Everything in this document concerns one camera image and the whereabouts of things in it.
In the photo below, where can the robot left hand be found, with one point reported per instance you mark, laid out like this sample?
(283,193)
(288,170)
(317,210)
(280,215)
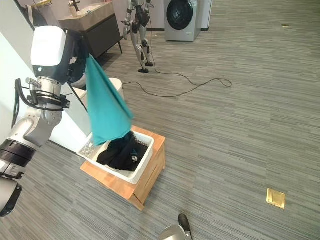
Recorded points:
(50,51)

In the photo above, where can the teal cloth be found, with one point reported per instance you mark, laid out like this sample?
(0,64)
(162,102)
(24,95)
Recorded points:
(105,105)

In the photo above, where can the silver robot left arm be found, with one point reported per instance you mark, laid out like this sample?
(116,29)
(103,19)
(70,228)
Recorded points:
(27,125)

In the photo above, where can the white laundry basket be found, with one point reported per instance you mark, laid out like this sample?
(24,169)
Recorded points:
(135,172)

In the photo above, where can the wooden stand on cabinet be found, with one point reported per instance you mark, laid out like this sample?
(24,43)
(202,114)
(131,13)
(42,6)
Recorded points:
(74,8)

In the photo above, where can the dark wooden cabinet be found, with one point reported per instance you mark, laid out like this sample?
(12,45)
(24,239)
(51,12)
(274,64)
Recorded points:
(100,32)

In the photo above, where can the white round bin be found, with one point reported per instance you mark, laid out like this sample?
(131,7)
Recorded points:
(117,86)

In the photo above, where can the silver humanoid robot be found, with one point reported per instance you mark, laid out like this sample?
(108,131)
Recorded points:
(140,32)

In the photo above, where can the black printed garment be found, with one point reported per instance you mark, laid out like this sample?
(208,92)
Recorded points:
(126,155)

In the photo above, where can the silver washing machine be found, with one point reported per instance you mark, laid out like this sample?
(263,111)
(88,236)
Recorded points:
(183,20)

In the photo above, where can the wooden crate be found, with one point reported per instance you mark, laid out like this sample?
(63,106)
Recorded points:
(147,180)

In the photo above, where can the brass floor socket plate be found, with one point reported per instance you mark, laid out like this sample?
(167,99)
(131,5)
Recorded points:
(276,198)

